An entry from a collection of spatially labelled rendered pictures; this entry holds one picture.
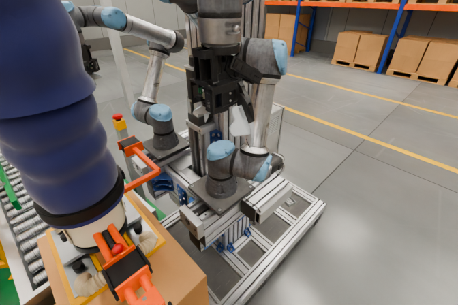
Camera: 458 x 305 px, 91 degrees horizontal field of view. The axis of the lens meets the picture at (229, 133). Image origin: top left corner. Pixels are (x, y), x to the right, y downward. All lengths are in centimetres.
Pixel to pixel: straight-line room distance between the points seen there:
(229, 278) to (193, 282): 83
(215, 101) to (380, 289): 201
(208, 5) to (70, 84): 34
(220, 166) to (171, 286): 44
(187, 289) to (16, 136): 67
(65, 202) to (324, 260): 189
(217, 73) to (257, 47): 42
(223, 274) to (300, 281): 61
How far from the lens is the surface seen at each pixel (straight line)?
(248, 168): 88
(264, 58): 81
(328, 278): 213
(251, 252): 185
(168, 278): 97
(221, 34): 40
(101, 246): 80
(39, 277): 170
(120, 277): 72
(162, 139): 132
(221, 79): 44
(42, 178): 68
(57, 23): 58
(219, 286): 174
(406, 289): 234
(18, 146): 64
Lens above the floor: 180
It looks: 32 degrees down
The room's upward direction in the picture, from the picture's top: straight up
